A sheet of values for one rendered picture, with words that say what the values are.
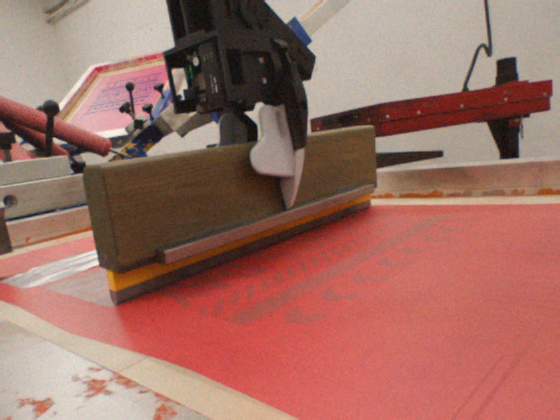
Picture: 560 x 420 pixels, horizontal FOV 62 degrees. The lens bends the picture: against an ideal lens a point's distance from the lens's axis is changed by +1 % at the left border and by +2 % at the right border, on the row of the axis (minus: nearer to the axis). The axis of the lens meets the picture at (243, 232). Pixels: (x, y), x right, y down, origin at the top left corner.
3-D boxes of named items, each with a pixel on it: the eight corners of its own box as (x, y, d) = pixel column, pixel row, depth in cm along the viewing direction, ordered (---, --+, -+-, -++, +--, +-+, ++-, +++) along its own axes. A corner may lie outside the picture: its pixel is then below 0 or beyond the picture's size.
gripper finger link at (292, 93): (267, 159, 42) (240, 64, 41) (279, 156, 43) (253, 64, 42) (307, 146, 39) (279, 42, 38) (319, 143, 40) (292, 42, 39)
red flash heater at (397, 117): (455, 125, 183) (453, 94, 181) (563, 113, 139) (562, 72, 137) (312, 148, 169) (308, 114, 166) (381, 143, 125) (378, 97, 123)
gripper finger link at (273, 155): (252, 221, 39) (221, 116, 39) (294, 205, 43) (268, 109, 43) (279, 216, 37) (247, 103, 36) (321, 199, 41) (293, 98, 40)
